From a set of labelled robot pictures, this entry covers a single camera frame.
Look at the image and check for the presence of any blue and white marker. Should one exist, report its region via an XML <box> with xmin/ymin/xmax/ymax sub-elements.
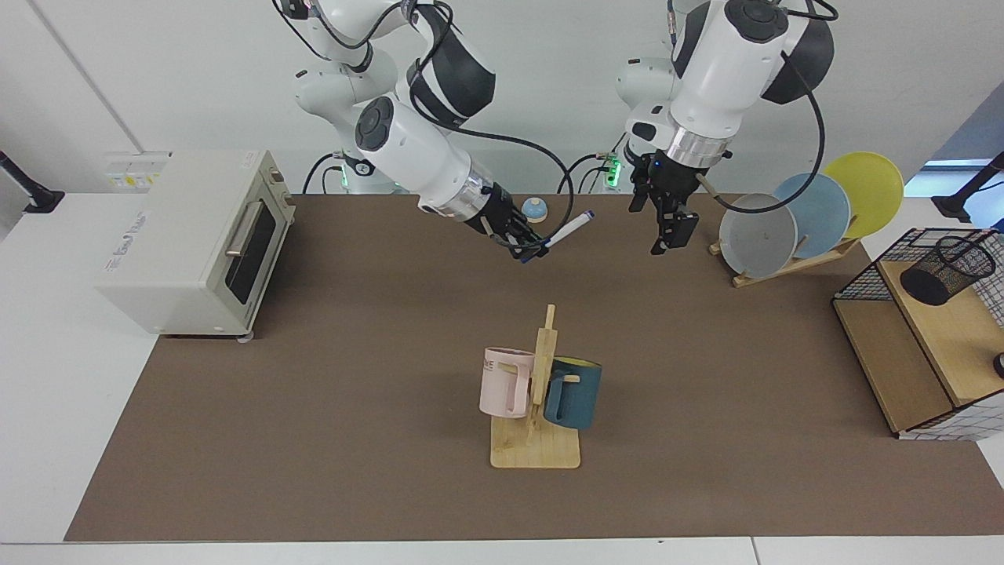
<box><xmin>520</xmin><ymin>210</ymin><xmax>596</xmax><ymax>264</ymax></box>

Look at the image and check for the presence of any black mesh pen holder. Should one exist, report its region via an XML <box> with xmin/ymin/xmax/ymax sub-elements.
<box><xmin>900</xmin><ymin>235</ymin><xmax>997</xmax><ymax>307</ymax></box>

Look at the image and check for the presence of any grey plate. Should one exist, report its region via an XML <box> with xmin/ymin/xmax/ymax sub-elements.
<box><xmin>718</xmin><ymin>193</ymin><xmax>798</xmax><ymax>279</ymax></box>

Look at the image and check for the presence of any wooden plate rack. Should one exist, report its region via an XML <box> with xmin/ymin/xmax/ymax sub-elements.
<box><xmin>708</xmin><ymin>235</ymin><xmax>862</xmax><ymax>289</ymax></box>

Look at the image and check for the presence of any light blue plate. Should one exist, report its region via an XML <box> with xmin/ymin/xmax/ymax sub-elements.
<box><xmin>773</xmin><ymin>173</ymin><xmax>852</xmax><ymax>260</ymax></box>

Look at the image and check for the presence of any pink mug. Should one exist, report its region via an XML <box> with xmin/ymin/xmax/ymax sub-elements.
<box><xmin>479</xmin><ymin>347</ymin><xmax>537</xmax><ymax>420</ymax></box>

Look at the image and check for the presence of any dark teal mug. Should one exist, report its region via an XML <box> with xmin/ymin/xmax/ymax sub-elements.
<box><xmin>543</xmin><ymin>356</ymin><xmax>603</xmax><ymax>431</ymax></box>

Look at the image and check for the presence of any yellow plate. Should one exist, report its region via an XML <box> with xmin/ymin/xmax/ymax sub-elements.
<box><xmin>822</xmin><ymin>151</ymin><xmax>904</xmax><ymax>240</ymax></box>

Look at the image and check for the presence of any brown table cloth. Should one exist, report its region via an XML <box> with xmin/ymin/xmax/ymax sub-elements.
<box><xmin>64</xmin><ymin>194</ymin><xmax>1004</xmax><ymax>542</ymax></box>

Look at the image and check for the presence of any wooden cup stand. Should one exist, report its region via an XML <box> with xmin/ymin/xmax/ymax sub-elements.
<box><xmin>490</xmin><ymin>304</ymin><xmax>582</xmax><ymax>470</ymax></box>

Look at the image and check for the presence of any black clamp stand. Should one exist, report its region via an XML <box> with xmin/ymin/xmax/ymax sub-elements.
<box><xmin>0</xmin><ymin>149</ymin><xmax>65</xmax><ymax>214</ymax></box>
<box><xmin>932</xmin><ymin>151</ymin><xmax>1004</xmax><ymax>224</ymax></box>

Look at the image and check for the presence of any pale toaster oven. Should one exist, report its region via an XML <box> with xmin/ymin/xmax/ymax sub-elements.
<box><xmin>96</xmin><ymin>149</ymin><xmax>297</xmax><ymax>340</ymax></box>

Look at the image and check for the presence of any white power outlet strip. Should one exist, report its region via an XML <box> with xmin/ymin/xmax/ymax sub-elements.
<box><xmin>102</xmin><ymin>151</ymin><xmax>172</xmax><ymax>191</ymax></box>

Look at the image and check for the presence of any black base cable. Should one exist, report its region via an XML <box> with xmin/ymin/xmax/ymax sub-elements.
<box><xmin>301</xmin><ymin>151</ymin><xmax>347</xmax><ymax>195</ymax></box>
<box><xmin>556</xmin><ymin>151</ymin><xmax>628</xmax><ymax>195</ymax></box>

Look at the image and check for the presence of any wire basket with wooden floor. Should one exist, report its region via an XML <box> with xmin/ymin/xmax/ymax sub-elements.
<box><xmin>833</xmin><ymin>228</ymin><xmax>1004</xmax><ymax>442</ymax></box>

